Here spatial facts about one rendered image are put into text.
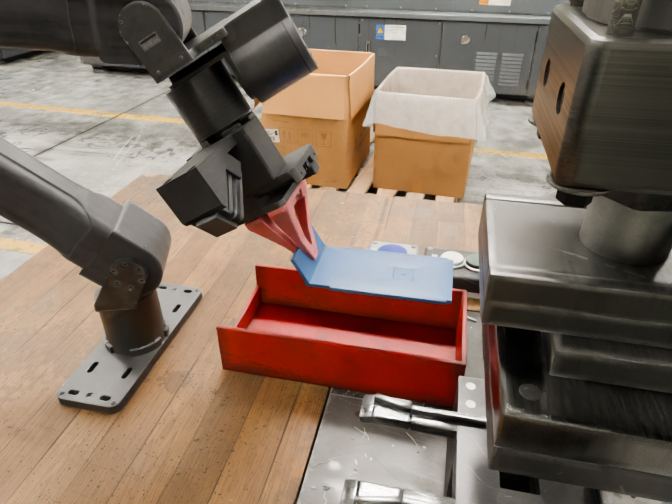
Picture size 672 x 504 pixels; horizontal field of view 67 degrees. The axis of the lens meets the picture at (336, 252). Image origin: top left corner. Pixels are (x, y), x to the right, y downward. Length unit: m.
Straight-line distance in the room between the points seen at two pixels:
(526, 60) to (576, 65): 4.58
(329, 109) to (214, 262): 1.87
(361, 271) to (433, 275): 0.07
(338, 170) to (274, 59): 2.23
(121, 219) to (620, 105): 0.45
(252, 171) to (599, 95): 0.32
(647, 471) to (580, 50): 0.16
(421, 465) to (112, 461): 0.28
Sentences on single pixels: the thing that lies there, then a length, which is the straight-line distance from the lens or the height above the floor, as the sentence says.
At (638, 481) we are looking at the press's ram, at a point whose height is 1.12.
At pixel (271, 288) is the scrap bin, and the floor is 0.93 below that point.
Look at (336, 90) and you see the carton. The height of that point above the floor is 0.65.
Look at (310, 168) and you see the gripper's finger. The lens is 0.49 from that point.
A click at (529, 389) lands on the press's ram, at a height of 1.14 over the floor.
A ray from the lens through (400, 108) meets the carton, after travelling 2.52.
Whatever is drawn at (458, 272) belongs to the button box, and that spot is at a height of 0.93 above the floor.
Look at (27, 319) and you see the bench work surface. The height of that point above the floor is 0.90.
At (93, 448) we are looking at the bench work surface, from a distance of 0.55.
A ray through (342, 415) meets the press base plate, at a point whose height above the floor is 0.90.
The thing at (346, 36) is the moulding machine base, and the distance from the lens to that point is 4.90.
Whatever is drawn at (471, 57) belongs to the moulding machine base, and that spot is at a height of 0.37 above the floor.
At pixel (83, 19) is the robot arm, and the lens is 0.46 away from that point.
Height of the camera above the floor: 1.30
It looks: 32 degrees down
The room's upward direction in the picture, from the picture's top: straight up
